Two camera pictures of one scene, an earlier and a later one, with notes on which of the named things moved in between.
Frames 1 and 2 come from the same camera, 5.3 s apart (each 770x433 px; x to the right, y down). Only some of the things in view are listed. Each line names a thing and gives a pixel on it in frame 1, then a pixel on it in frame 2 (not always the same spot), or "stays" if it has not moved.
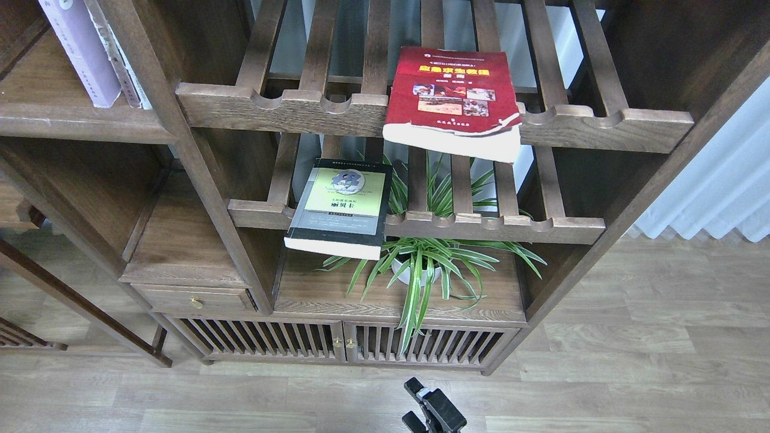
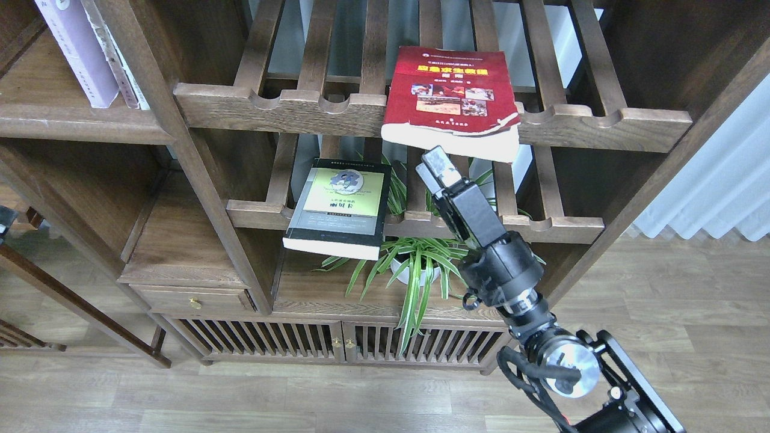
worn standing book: (132, 88) stays
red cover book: (458, 101) stays
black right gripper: (441, 415) → (502, 266)
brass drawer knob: (196, 304) stays
